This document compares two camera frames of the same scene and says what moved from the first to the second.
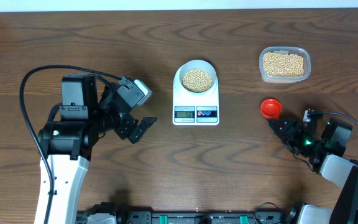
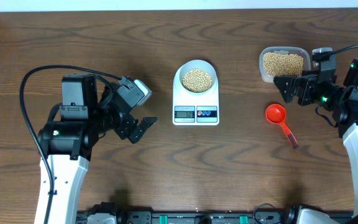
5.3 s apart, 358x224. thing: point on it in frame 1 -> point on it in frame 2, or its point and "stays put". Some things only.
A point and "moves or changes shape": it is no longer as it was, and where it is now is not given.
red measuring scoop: x=271 y=108 moves or changes shape
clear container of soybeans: x=280 y=65 stays put
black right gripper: x=289 y=139 -> x=306 y=84
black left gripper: x=123 y=128 stays put
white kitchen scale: x=194 y=110 stays put
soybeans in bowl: x=197 y=80 stays put
